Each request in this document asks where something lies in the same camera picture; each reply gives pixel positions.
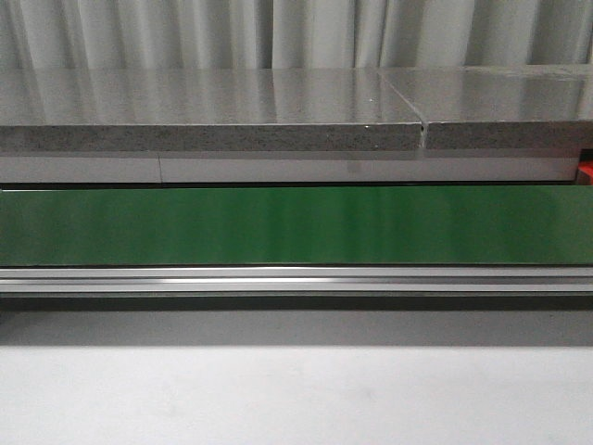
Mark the green conveyor belt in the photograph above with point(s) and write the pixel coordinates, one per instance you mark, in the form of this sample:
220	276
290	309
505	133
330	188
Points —
443	224

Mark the aluminium conveyor side rail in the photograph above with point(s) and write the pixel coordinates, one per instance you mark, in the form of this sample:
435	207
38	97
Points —
288	279

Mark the red plastic tray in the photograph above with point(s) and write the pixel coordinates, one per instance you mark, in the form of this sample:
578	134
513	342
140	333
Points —
584	173

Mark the grey curtain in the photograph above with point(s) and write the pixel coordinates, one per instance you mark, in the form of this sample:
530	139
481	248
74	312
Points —
292	34

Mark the grey stone slab shelf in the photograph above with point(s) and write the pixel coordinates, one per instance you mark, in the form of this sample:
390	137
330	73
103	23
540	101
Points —
543	109

